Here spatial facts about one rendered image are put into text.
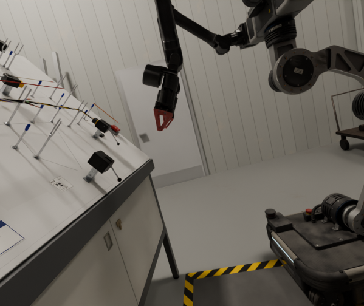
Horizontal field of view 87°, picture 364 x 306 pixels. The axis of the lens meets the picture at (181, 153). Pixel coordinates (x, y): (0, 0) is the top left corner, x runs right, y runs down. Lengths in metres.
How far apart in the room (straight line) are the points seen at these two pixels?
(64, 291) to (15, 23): 4.37
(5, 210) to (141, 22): 3.60
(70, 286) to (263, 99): 3.62
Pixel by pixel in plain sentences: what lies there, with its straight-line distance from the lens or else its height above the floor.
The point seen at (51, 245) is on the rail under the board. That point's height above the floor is 0.86.
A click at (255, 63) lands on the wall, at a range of 3.85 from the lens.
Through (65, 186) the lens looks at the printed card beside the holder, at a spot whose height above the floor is 0.95.
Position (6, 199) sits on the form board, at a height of 0.97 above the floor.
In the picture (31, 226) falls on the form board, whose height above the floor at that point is 0.91.
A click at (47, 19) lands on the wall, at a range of 4.39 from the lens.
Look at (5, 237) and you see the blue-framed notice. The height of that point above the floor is 0.92.
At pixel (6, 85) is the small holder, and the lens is 1.00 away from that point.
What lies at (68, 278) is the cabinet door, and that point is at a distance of 0.61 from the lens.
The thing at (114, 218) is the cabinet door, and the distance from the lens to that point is 0.80.
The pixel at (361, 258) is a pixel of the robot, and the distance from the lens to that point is 1.29.
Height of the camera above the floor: 1.03
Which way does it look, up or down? 8 degrees down
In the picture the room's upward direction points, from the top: 15 degrees counter-clockwise
